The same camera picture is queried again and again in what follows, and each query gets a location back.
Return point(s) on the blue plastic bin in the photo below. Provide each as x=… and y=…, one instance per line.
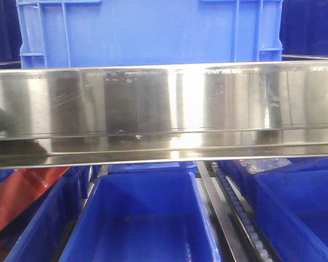
x=135, y=33

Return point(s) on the blue bin lower right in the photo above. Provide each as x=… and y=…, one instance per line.
x=290, y=204

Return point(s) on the red package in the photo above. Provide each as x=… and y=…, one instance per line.
x=24, y=187

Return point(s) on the steel shelf front beam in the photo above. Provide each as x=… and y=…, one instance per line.
x=162, y=113

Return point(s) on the lower roller track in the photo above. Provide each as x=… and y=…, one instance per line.
x=251, y=237

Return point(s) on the blue bin lower left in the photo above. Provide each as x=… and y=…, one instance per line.
x=41, y=238

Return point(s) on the blue bin behind centre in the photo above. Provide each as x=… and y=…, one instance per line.
x=153, y=167

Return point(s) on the blue bin lower centre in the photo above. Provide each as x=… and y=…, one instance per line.
x=143, y=217

